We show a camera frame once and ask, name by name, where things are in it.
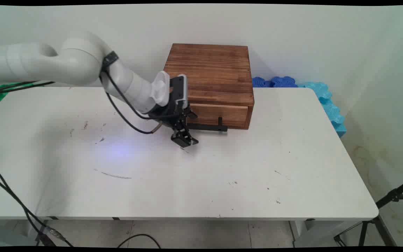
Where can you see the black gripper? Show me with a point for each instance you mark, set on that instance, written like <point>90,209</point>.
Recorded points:
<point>168,113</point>

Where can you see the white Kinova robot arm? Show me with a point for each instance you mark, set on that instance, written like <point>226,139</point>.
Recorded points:
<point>72,63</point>

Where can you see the wooden drawer front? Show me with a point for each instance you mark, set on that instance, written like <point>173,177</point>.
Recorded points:
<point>219,115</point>

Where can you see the brown wooden drawer cabinet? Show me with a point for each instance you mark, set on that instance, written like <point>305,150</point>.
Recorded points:
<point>215,75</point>

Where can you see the light blue foam mat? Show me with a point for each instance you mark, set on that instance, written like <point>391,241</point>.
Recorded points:
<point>327,103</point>

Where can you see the black tripod stand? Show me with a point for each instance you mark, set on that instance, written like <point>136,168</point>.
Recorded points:
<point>380,217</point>

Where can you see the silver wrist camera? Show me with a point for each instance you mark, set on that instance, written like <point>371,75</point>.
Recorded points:
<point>182,91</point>

